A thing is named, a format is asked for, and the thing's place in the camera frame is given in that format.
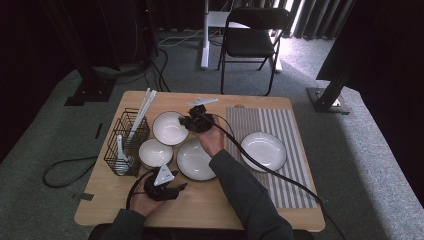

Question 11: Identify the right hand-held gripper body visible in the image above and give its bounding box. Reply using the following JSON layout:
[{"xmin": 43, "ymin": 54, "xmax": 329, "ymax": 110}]
[{"xmin": 181, "ymin": 97, "xmax": 220, "ymax": 134}]

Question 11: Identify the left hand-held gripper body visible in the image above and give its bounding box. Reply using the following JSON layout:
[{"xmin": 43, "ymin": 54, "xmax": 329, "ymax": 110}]
[{"xmin": 143, "ymin": 163, "xmax": 178, "ymax": 202}]

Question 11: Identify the white bowl with dark rim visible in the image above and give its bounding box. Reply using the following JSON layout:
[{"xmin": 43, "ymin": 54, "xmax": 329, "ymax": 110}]
[
  {"xmin": 152, "ymin": 110, "xmax": 190, "ymax": 147},
  {"xmin": 138, "ymin": 138, "xmax": 175, "ymax": 170}
]

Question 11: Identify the black wire basket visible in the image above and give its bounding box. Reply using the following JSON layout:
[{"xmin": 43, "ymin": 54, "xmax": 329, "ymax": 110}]
[{"xmin": 103, "ymin": 107, "xmax": 151, "ymax": 178}]

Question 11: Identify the white plate with dark rim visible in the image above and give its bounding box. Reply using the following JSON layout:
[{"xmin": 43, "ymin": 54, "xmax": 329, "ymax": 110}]
[
  {"xmin": 240, "ymin": 131, "xmax": 288, "ymax": 173},
  {"xmin": 176, "ymin": 137, "xmax": 222, "ymax": 182}
]

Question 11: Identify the person's left hand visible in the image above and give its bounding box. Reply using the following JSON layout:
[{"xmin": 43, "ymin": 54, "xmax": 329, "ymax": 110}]
[{"xmin": 129, "ymin": 188, "xmax": 164, "ymax": 218}]

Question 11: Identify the person's right hand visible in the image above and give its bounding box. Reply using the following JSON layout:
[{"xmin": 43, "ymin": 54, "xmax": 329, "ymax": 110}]
[{"xmin": 196, "ymin": 128, "xmax": 226, "ymax": 158}]

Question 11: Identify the white ceramic spoon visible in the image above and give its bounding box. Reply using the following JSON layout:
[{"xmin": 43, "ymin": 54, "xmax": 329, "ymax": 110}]
[{"xmin": 115, "ymin": 134, "xmax": 131, "ymax": 176}]

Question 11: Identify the black folding chair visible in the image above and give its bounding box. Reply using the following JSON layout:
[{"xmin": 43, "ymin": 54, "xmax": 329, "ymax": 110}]
[{"xmin": 218, "ymin": 7, "xmax": 294, "ymax": 97}]

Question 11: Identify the grey striped placemat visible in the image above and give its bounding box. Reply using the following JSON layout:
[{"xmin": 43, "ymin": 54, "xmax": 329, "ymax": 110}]
[{"xmin": 226, "ymin": 106, "xmax": 318, "ymax": 210}]

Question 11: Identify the black metal stand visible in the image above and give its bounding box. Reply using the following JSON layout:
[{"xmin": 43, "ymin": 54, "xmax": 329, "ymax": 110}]
[
  {"xmin": 306, "ymin": 43, "xmax": 354, "ymax": 116},
  {"xmin": 49, "ymin": 0, "xmax": 118, "ymax": 107}
]

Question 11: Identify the grey curtain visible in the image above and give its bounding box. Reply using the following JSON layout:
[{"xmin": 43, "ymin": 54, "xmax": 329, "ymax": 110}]
[{"xmin": 273, "ymin": 0, "xmax": 356, "ymax": 41}]

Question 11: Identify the black curtain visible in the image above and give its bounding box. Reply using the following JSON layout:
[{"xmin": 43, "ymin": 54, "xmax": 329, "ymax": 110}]
[
  {"xmin": 315, "ymin": 0, "xmax": 424, "ymax": 208},
  {"xmin": 0, "ymin": 0, "xmax": 81, "ymax": 163}
]

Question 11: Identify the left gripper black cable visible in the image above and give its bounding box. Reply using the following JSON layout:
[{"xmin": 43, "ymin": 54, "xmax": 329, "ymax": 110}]
[{"xmin": 125, "ymin": 168, "xmax": 158, "ymax": 210}]

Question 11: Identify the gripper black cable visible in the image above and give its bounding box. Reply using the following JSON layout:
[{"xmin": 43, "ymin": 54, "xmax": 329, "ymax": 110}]
[
  {"xmin": 125, "ymin": 168, "xmax": 158, "ymax": 210},
  {"xmin": 196, "ymin": 111, "xmax": 348, "ymax": 240}
]

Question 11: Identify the black cable bundle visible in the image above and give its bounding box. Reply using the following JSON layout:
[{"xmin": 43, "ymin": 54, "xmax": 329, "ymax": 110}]
[{"xmin": 116, "ymin": 48, "xmax": 172, "ymax": 93}]

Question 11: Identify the white floor cable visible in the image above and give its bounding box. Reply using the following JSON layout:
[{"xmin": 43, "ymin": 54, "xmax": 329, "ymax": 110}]
[{"xmin": 158, "ymin": 28, "xmax": 205, "ymax": 48}]

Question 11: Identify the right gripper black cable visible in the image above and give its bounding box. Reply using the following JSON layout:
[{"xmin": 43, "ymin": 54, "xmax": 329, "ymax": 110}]
[{"xmin": 196, "ymin": 111, "xmax": 348, "ymax": 240}]

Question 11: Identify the black floor cable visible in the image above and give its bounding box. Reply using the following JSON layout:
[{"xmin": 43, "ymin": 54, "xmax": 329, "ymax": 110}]
[{"xmin": 42, "ymin": 155, "xmax": 99, "ymax": 189}]

